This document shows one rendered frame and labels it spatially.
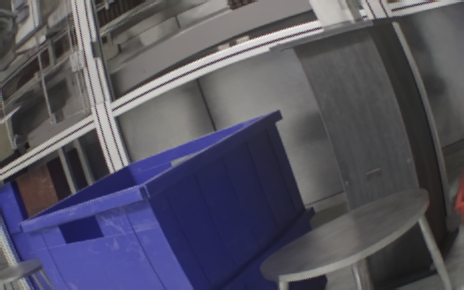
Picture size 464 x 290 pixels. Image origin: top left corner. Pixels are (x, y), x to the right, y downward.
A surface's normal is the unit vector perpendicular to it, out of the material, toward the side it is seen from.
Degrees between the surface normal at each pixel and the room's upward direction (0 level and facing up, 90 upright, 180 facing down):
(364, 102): 90
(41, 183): 90
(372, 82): 90
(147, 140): 90
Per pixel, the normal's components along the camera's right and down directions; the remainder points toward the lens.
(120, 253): -0.34, 0.20
